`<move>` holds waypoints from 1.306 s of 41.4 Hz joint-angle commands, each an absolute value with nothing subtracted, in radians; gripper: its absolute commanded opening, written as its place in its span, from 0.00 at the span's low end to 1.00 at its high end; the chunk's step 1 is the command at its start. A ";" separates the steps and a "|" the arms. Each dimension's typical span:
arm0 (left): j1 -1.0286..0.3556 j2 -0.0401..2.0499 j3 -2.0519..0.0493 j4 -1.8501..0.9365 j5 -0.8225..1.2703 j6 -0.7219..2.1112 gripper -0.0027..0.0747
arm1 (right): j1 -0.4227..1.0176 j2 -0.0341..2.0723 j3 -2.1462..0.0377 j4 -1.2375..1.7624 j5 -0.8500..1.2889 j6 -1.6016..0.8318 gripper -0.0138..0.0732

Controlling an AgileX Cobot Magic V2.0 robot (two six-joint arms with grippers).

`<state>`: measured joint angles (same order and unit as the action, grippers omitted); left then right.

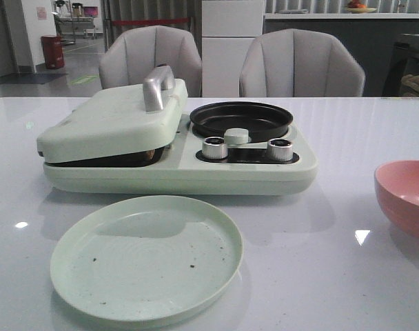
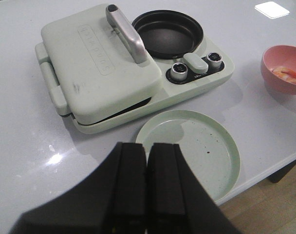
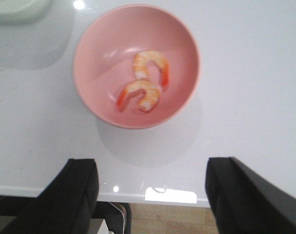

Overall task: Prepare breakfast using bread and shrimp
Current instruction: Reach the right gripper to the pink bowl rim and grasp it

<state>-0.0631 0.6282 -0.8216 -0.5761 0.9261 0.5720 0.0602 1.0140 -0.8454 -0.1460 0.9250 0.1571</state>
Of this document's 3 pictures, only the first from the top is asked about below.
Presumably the breakfast maker hinged lid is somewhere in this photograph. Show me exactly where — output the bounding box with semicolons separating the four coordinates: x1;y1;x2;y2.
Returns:
37;66;188;168

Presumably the pink bowl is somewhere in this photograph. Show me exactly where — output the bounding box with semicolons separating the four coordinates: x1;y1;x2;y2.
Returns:
374;160;419;238

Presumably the bread slice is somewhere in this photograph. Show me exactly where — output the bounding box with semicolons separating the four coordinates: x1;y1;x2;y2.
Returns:
141;150;156;161

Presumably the mint green breakfast maker base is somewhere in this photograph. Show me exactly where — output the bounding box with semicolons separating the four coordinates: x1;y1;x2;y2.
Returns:
43;114;318;196

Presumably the left silver control knob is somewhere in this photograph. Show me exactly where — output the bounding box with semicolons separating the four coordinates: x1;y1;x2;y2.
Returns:
201;137;228;160

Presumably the silver control knob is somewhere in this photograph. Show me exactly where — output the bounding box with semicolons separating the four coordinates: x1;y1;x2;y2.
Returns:
266;138;293;162
201;137;228;160

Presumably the black round frying pan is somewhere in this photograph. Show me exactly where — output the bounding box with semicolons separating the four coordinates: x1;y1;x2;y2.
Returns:
190;101;293;143

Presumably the right silver control knob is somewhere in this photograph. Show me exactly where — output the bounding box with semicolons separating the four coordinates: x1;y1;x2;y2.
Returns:
266;138;293;162

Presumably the mint green round plate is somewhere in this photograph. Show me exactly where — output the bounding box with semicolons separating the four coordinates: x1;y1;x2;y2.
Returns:
50;195;243;328

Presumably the right grey upholstered chair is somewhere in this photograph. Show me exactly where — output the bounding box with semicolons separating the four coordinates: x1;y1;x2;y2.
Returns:
239;29;365;97

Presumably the grey upholstered chair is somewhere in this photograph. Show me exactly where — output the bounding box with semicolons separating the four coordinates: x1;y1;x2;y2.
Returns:
99;26;202;97
239;29;365;97

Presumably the left grey upholstered chair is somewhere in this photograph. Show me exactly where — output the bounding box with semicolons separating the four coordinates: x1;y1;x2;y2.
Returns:
99;26;202;97

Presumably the white refrigerator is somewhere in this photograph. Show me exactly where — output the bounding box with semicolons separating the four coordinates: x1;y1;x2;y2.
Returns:
201;1;265;97

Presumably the red trash bin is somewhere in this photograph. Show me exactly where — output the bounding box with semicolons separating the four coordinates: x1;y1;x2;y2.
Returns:
41;35;65;69

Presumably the fruit plate on counter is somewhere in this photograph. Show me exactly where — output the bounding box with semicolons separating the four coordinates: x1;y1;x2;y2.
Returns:
345;0;377;14

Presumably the dark washing machine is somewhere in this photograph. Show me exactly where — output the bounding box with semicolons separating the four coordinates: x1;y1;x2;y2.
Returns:
382;33;419;97

